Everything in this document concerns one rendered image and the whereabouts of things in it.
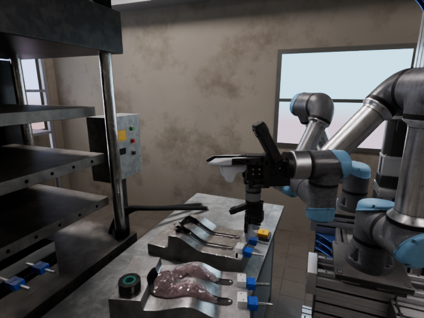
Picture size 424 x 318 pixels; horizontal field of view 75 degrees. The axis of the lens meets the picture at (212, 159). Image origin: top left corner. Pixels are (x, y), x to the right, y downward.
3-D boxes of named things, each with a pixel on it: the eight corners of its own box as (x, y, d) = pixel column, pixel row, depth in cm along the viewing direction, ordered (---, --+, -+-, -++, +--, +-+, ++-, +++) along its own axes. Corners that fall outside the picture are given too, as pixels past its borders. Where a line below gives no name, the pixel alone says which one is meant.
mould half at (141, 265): (247, 283, 121) (247, 261, 118) (249, 334, 96) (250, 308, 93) (135, 277, 125) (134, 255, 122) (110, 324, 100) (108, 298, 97)
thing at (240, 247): (264, 257, 129) (265, 247, 127) (262, 264, 124) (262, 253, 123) (237, 252, 133) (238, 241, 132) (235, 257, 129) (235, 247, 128)
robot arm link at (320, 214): (320, 207, 83) (324, 172, 81) (341, 224, 72) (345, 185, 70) (295, 208, 83) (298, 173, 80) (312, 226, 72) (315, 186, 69)
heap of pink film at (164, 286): (219, 275, 117) (219, 259, 115) (217, 307, 100) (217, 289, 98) (159, 272, 119) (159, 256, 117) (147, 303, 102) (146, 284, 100)
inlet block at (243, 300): (271, 305, 105) (272, 293, 103) (273, 316, 100) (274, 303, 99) (236, 303, 106) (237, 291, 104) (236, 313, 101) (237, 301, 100)
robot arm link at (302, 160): (312, 151, 67) (298, 149, 75) (294, 151, 67) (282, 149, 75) (311, 182, 68) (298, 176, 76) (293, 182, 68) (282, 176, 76)
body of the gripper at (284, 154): (246, 188, 67) (294, 187, 68) (246, 153, 66) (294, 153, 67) (240, 183, 74) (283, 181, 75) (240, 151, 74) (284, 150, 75)
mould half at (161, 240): (254, 247, 148) (255, 224, 145) (240, 277, 125) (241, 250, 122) (173, 230, 166) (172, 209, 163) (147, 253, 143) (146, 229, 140)
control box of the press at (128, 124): (154, 300, 219) (142, 113, 184) (129, 329, 192) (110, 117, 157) (131, 292, 227) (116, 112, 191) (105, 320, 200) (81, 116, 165)
